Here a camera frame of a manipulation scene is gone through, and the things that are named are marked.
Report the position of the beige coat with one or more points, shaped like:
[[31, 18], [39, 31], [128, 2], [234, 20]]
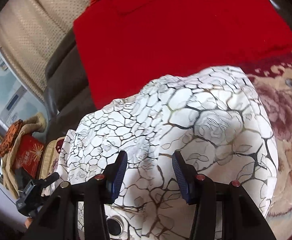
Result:
[[36, 123]]

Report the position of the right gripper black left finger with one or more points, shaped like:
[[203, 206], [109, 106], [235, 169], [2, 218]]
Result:
[[58, 218]]

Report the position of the dark brown leather sofa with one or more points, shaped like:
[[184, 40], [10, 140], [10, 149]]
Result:
[[67, 95]]

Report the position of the floral plush sofa cover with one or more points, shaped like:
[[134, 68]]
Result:
[[272, 78]]

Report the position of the orange black patterned cloth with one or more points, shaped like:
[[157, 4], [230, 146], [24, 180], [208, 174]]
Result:
[[9, 139]]

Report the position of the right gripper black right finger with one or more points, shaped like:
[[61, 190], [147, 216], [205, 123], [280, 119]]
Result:
[[240, 217]]

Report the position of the white crackle-pattern garment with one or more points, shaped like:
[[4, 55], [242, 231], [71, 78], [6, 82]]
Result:
[[217, 121]]

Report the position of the beige dotted curtain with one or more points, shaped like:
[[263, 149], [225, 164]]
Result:
[[30, 32]]

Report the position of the silver glass-door refrigerator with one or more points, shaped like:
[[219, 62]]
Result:
[[17, 101]]

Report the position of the red blanket on sofa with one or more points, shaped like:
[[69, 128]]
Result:
[[124, 44]]

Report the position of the person's left hand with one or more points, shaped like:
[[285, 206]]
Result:
[[28, 222]]

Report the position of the red gift box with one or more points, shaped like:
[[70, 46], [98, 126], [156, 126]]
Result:
[[28, 154]]

